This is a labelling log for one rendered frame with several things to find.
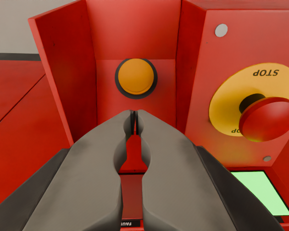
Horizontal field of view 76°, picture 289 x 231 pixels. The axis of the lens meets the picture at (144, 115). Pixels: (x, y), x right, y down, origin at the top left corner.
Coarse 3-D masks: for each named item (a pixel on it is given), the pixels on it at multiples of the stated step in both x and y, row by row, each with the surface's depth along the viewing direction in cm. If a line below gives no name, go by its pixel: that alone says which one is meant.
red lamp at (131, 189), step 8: (120, 176) 19; (128, 176) 19; (136, 176) 19; (128, 184) 19; (136, 184) 19; (128, 192) 18; (136, 192) 18; (128, 200) 17; (136, 200) 17; (128, 208) 17; (136, 208) 17; (128, 216) 16; (136, 216) 16
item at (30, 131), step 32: (0, 64) 77; (32, 64) 78; (0, 96) 57; (32, 96) 58; (0, 128) 45; (32, 128) 46; (0, 160) 38; (32, 160) 38; (128, 160) 39; (288, 160) 40; (0, 192) 32
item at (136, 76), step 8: (128, 64) 20; (136, 64) 20; (144, 64) 20; (120, 72) 20; (128, 72) 20; (136, 72) 20; (144, 72) 20; (152, 72) 20; (120, 80) 20; (128, 80) 20; (136, 80) 20; (144, 80) 20; (152, 80) 20; (128, 88) 20; (136, 88) 20; (144, 88) 20
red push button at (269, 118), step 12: (252, 96) 15; (264, 96) 15; (240, 108) 15; (252, 108) 13; (264, 108) 13; (276, 108) 12; (288, 108) 12; (240, 120) 14; (252, 120) 13; (264, 120) 13; (276, 120) 13; (288, 120) 13; (240, 132) 14; (252, 132) 14; (264, 132) 14; (276, 132) 14
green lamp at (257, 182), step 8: (240, 176) 19; (248, 176) 19; (256, 176) 19; (264, 176) 19; (248, 184) 19; (256, 184) 19; (264, 184) 19; (256, 192) 18; (264, 192) 18; (272, 192) 18; (264, 200) 17; (272, 200) 17; (280, 200) 17; (272, 208) 17; (280, 208) 17
